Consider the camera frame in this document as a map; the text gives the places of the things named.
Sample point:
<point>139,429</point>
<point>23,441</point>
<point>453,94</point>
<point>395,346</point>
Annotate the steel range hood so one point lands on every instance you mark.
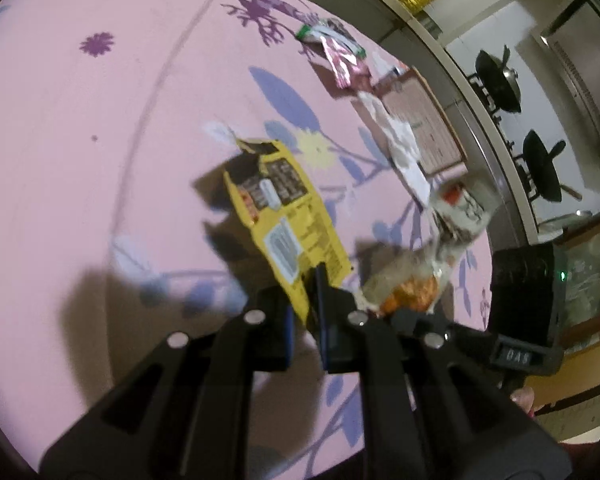
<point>571,40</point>

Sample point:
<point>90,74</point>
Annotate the black gas stove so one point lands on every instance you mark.
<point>513,138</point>

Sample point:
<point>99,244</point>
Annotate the pink floral tablecloth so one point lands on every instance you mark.
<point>116,117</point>

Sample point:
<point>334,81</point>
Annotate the yellow brown medicine box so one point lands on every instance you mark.
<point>406,95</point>

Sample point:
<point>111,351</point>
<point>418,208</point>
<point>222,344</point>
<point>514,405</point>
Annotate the white paper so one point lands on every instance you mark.
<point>401,144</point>

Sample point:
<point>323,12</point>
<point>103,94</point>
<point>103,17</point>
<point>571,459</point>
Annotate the steel wok with lid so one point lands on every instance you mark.
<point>495,83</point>

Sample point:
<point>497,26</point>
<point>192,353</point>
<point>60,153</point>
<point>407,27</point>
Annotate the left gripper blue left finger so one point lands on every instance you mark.
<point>274,340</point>

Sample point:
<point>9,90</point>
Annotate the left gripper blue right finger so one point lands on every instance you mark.
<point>328,323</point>

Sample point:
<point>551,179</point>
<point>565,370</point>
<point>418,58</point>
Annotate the black wok with spatula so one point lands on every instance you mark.
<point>536,170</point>

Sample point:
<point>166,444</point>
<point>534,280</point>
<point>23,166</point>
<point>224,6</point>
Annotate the yellow snack wrapper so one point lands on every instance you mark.
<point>286,217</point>

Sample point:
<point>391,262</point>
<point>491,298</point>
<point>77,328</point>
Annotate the green red snack wrapper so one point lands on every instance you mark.
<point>345,56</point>

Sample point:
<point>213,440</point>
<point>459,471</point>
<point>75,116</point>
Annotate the orange snack wrapper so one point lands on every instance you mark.
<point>461,209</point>

